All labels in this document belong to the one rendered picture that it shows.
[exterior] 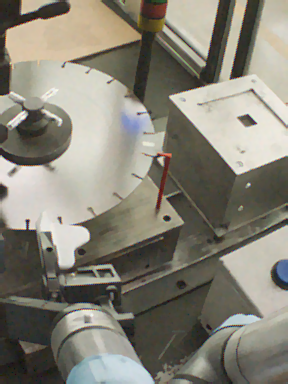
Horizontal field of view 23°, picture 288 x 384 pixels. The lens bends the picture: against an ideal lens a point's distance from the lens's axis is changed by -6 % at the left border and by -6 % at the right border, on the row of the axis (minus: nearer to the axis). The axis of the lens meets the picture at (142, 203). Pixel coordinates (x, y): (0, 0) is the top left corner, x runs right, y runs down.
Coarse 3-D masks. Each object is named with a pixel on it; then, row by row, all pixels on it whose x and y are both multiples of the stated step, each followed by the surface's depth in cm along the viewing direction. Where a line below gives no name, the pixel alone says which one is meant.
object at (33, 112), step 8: (56, 88) 92; (8, 96) 91; (16, 96) 91; (32, 96) 90; (48, 96) 91; (24, 104) 89; (32, 104) 89; (40, 104) 89; (24, 112) 89; (32, 112) 89; (40, 112) 89; (48, 112) 89; (16, 120) 88; (24, 120) 90; (32, 120) 90; (40, 120) 91; (48, 120) 89; (56, 120) 88
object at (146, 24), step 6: (138, 12) 108; (138, 18) 109; (144, 18) 107; (150, 18) 107; (156, 18) 107; (162, 18) 108; (138, 24) 109; (144, 24) 108; (150, 24) 108; (156, 24) 108; (162, 24) 109; (144, 30) 109; (150, 30) 109; (156, 30) 109
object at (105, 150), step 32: (32, 64) 103; (0, 96) 98; (64, 96) 99; (96, 96) 100; (128, 96) 100; (96, 128) 95; (128, 128) 96; (0, 160) 90; (64, 160) 91; (96, 160) 91; (128, 160) 92; (0, 192) 86; (32, 192) 87; (64, 192) 87; (96, 192) 88; (128, 192) 89; (0, 224) 83; (32, 224) 84
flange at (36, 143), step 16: (16, 112) 94; (64, 112) 95; (16, 128) 92; (32, 128) 91; (48, 128) 93; (64, 128) 93; (16, 144) 90; (32, 144) 91; (48, 144) 91; (64, 144) 92; (32, 160) 90
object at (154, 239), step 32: (160, 128) 125; (160, 192) 98; (96, 224) 98; (128, 224) 98; (160, 224) 99; (192, 224) 112; (256, 224) 113; (0, 256) 78; (32, 256) 93; (96, 256) 94; (128, 256) 98; (160, 256) 103; (192, 256) 107; (0, 288) 89; (32, 288) 91; (128, 288) 102; (160, 288) 104; (192, 288) 104; (0, 352) 93; (32, 352) 86
